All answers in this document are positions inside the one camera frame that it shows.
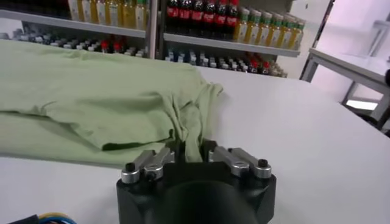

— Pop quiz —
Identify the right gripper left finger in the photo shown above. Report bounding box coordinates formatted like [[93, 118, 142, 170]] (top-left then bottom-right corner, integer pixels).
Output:
[[121, 138, 187, 184]]

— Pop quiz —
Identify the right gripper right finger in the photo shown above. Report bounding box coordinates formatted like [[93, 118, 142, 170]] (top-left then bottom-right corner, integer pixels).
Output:
[[200, 138, 272, 180]]

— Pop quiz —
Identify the light green t-shirt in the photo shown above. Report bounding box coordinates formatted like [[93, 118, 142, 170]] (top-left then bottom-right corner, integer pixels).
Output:
[[0, 39, 224, 170]]

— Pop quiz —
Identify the black drinks shelf rack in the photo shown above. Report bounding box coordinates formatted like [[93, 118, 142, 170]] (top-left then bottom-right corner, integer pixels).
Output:
[[155, 0, 302, 79], [0, 0, 159, 60]]

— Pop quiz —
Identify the green cap yellow tea bottle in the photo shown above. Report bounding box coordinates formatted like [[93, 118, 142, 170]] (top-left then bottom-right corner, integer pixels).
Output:
[[233, 7, 250, 43], [280, 16, 295, 49], [289, 18, 305, 51], [258, 12, 274, 46], [269, 14, 284, 48], [247, 10, 263, 45]]

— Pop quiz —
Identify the white side table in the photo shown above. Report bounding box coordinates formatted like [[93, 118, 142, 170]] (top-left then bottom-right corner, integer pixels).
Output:
[[300, 47, 390, 128]]

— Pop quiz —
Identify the yellow drink bottle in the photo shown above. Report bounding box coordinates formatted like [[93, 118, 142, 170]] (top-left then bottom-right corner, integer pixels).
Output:
[[121, 0, 135, 29], [80, 0, 93, 24], [135, 0, 149, 30], [93, 0, 107, 26], [67, 0, 80, 22], [105, 0, 120, 27]]

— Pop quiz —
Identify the yellow blue wire bundle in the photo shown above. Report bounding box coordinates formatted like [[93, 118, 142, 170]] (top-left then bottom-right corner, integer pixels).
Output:
[[9, 212, 77, 224]]

